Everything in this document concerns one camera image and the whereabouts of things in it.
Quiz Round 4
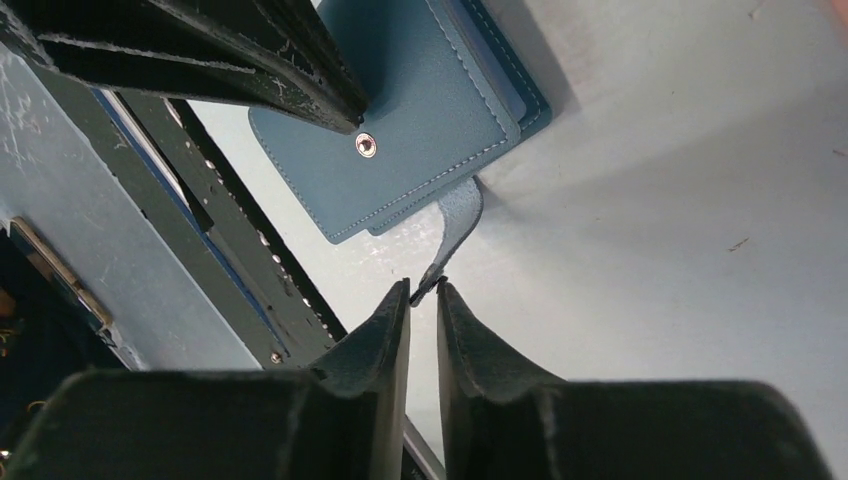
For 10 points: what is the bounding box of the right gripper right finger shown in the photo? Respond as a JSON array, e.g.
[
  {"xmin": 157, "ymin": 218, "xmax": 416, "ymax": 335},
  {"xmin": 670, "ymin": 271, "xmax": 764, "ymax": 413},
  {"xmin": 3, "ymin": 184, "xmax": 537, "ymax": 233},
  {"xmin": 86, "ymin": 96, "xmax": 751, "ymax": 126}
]
[{"xmin": 437, "ymin": 281, "xmax": 832, "ymax": 479}]

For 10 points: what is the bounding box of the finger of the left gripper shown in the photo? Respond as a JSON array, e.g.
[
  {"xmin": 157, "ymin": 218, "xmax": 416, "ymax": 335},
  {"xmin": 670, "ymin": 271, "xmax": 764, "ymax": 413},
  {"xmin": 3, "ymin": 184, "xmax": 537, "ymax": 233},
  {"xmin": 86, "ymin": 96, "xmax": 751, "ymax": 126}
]
[{"xmin": 1, "ymin": 0, "xmax": 368, "ymax": 134}]

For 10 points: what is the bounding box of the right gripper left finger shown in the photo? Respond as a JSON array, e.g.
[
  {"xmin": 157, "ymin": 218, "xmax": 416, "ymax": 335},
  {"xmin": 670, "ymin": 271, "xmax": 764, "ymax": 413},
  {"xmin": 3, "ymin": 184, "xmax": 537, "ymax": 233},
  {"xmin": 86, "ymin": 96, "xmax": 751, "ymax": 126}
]
[{"xmin": 4, "ymin": 279, "xmax": 411, "ymax": 479}]

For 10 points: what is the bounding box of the blue card holder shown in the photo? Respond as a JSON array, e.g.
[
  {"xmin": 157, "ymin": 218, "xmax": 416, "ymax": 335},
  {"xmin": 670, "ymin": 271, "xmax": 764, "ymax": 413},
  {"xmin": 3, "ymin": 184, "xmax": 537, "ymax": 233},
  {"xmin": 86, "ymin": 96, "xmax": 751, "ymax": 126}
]
[{"xmin": 248, "ymin": 0, "xmax": 552, "ymax": 304}]

